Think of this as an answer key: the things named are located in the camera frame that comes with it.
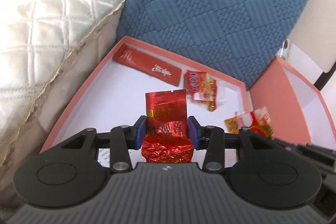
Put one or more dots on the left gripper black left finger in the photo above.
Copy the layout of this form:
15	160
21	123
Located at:
119	141

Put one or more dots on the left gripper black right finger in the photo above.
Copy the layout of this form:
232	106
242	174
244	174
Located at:
258	152

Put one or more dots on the red foil tea packet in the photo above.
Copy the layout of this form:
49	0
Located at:
166	139

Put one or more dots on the yellow red snack packet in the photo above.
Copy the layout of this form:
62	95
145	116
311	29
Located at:
257	121

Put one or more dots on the shallow pink box lid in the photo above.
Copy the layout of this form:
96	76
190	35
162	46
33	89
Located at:
142	87

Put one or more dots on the red orange candy packet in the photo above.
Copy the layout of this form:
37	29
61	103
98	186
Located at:
203	90

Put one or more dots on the deep pink storage box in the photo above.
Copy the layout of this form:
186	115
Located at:
297	109

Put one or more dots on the long red sachet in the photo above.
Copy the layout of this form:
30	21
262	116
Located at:
148	64

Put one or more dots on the blue textured chair cushion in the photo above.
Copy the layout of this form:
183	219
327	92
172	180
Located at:
239	38

